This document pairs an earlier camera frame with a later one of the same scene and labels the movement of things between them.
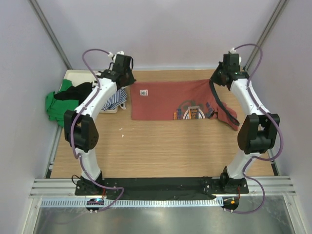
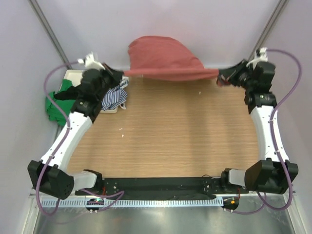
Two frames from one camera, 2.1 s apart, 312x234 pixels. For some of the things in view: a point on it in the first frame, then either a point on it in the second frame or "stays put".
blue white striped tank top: (119, 97) stays put
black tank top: (79, 92) stays put
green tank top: (56, 108) stays put
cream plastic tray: (82, 76) stays put
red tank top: (185, 100) → (162, 58)
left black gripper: (131, 79) → (114, 75)
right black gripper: (214, 78) → (229, 75)
